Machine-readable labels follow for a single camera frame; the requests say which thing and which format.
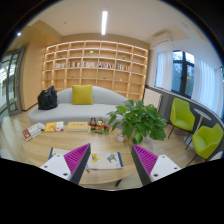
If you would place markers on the light grey sofa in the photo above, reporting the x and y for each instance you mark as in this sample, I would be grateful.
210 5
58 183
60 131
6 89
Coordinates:
104 101

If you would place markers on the green potted plant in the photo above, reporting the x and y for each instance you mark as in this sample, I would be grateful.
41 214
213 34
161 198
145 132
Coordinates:
138 121

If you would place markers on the left lime green chair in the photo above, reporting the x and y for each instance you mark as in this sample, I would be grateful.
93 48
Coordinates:
181 115

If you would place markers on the white sheer curtain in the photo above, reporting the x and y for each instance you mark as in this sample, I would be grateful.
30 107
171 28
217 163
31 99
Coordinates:
208 86
164 73

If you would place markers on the lime green chair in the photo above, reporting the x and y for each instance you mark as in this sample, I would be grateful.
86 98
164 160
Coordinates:
206 141
181 115

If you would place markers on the dark framed window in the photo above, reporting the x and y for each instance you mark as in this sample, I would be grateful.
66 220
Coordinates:
183 73

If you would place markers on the toy figures on green tray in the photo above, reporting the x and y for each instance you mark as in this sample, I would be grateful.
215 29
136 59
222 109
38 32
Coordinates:
99 126

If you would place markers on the yellow cushion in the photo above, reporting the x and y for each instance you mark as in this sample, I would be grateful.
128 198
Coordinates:
82 95

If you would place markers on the white radiator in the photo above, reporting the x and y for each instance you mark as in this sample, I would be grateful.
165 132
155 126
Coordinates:
152 97

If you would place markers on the tan flat box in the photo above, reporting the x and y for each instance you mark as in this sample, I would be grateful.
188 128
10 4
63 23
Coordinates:
77 126

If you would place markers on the open picture book with blue edge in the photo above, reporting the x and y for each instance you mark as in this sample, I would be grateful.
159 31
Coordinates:
96 161

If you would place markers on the red and white magazine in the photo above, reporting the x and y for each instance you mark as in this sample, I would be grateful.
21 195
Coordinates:
33 131

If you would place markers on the ceiling strip light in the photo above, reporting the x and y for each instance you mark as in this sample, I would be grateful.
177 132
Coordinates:
104 22

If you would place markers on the large wooden bookshelf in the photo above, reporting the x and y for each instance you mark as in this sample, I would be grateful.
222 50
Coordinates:
116 66

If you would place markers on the white sheer curtain right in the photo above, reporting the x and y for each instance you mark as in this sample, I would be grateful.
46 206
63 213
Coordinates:
208 86

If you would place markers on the right lime green chair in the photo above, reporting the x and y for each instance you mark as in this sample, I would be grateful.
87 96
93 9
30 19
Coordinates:
206 141

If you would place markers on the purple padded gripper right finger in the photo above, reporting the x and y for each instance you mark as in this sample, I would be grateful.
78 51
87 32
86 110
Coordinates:
151 167

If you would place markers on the white sheer curtain left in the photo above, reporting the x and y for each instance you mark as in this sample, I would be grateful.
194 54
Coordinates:
164 73

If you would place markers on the glass door with grey frame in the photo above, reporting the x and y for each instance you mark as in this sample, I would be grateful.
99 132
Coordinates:
10 70

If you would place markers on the small round white side table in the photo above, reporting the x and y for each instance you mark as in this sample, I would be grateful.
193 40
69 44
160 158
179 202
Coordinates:
188 140

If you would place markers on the yellow and white book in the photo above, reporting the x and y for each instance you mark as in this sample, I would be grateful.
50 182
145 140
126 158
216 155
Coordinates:
54 126

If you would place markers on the black bag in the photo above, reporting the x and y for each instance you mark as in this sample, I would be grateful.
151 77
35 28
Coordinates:
47 99

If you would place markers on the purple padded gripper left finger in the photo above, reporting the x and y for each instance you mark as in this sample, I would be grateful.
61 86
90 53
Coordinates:
69 166

